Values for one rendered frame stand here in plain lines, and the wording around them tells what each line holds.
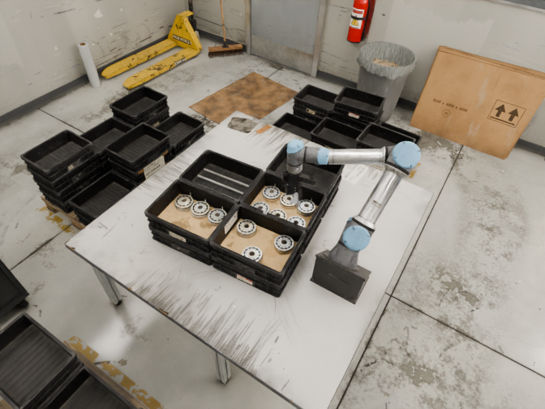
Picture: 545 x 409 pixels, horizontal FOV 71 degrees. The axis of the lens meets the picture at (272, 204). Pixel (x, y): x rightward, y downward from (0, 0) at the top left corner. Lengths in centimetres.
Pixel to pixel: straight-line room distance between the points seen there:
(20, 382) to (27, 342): 20
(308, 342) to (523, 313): 187
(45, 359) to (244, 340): 100
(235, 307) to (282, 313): 23
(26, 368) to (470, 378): 251
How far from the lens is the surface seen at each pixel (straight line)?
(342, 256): 189
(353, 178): 261
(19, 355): 238
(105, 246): 230
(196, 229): 208
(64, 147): 340
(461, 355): 294
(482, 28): 438
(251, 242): 201
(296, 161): 178
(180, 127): 355
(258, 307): 195
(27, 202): 381
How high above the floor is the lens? 243
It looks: 47 degrees down
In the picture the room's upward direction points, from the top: 4 degrees clockwise
